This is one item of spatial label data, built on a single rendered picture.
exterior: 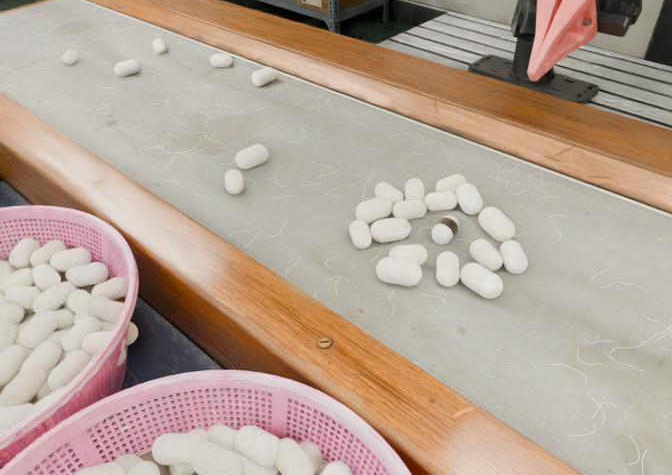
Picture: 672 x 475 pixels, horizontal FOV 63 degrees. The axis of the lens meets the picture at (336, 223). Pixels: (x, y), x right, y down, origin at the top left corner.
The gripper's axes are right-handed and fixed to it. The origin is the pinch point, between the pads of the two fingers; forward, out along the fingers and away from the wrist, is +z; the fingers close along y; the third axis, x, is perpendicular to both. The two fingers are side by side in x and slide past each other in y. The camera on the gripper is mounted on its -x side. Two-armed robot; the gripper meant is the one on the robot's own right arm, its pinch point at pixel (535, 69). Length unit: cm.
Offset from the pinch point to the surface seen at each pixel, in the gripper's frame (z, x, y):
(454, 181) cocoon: 11.8, 2.7, -2.9
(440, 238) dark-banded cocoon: 17.7, -1.7, 0.4
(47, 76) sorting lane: 22, -3, -65
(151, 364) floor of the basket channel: 39.5, -10.3, -14.1
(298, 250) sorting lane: 24.6, -6.1, -9.1
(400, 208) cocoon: 16.8, -1.5, -4.5
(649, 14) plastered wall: -111, 170, -37
